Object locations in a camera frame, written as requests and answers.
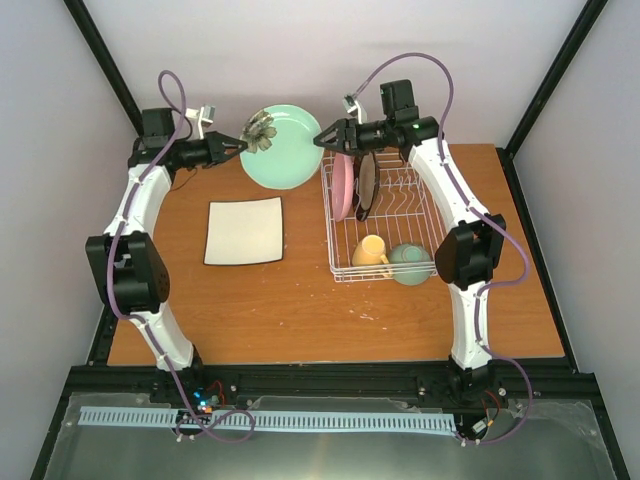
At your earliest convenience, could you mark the mint green bowl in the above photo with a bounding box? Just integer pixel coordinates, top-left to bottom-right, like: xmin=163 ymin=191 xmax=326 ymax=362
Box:
xmin=389 ymin=243 xmax=434 ymax=286

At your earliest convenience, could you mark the white wire dish rack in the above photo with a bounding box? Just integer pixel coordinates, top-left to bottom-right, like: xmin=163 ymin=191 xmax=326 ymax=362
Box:
xmin=320 ymin=150 xmax=446 ymax=283

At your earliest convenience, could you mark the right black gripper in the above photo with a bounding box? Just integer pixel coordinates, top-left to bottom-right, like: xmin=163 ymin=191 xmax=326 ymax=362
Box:
xmin=312 ymin=118 xmax=393 ymax=159

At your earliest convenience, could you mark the white square plate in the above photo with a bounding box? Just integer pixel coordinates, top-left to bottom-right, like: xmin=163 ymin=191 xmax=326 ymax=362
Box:
xmin=204 ymin=197 xmax=284 ymax=266

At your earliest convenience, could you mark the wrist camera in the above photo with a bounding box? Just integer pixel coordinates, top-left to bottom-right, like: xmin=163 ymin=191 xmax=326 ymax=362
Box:
xmin=342 ymin=95 xmax=368 ymax=124
xmin=185 ymin=105 xmax=215 ymax=140

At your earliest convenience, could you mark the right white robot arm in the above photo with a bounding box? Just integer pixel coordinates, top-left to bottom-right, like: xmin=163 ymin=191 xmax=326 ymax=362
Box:
xmin=313 ymin=79 xmax=507 ymax=400

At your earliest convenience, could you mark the yellow mug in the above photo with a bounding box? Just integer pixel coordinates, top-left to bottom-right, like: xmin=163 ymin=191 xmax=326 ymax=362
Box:
xmin=351 ymin=235 xmax=392 ymax=278

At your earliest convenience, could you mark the dark striped rim plate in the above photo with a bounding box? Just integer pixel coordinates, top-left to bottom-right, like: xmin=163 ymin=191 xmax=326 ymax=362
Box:
xmin=352 ymin=152 xmax=380 ymax=222

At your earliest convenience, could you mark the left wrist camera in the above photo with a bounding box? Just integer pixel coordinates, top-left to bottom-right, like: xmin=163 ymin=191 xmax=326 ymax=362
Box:
xmin=185 ymin=105 xmax=215 ymax=140

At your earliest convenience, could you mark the pink plate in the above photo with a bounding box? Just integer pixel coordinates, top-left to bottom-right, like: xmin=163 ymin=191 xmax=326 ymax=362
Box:
xmin=331 ymin=153 xmax=354 ymax=222

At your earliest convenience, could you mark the teal flower plate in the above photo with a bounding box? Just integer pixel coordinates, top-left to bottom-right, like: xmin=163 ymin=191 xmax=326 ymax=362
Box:
xmin=240 ymin=104 xmax=324 ymax=190

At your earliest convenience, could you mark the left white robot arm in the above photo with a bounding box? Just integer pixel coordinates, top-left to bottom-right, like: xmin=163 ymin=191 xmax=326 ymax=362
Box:
xmin=85 ymin=107 xmax=248 ymax=403

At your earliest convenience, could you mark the black aluminium frame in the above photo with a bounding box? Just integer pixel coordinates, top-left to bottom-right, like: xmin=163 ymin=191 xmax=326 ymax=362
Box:
xmin=31 ymin=1 xmax=629 ymax=479

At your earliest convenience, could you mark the light blue cable duct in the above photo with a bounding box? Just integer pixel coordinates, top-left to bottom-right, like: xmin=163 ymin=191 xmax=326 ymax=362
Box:
xmin=77 ymin=406 xmax=456 ymax=436

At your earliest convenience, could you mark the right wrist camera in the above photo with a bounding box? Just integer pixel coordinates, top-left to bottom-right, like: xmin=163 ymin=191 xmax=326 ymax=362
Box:
xmin=342 ymin=95 xmax=368 ymax=124

